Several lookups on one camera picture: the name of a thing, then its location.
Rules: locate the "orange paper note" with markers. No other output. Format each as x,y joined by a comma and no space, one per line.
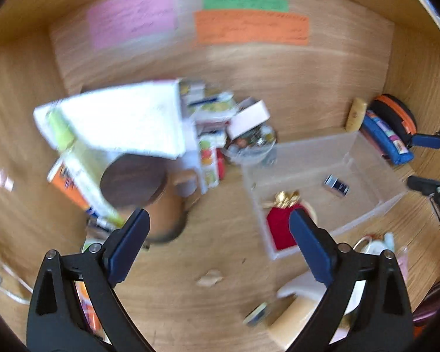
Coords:
220,27

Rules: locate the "glass bowl of trinkets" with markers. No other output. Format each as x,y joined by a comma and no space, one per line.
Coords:
252,147

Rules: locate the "brown ceramic mug with lid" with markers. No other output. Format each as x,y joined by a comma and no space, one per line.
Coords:
140,182

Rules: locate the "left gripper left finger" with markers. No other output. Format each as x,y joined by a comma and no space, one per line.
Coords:
56,321

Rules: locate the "white cloth pouch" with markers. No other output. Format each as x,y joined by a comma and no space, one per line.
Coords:
305,286

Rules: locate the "green white tube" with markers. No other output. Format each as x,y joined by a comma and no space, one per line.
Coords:
83,166

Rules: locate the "fruit pattern box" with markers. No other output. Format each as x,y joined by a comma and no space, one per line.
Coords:
209,160

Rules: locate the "beige plastic jar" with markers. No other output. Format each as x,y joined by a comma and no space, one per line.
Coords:
287,327

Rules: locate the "orange snack box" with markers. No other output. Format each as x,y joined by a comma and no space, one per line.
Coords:
60,178

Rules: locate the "green paper note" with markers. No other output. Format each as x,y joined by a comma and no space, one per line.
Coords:
268,5

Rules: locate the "clear plastic storage bin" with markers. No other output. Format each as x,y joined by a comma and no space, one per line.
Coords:
304,165

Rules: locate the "pink paper note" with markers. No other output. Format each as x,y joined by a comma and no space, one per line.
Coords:
113,22

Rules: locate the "red velvet gift pouch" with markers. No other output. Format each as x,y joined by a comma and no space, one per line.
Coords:
278,213

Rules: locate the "black orange round case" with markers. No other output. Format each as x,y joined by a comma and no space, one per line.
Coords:
397,116

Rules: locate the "white paper sheet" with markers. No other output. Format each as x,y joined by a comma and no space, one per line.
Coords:
144,118

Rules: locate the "small white box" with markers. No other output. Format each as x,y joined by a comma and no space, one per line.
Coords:
247,119

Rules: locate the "stack of booklets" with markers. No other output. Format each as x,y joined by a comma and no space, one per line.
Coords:
207,106

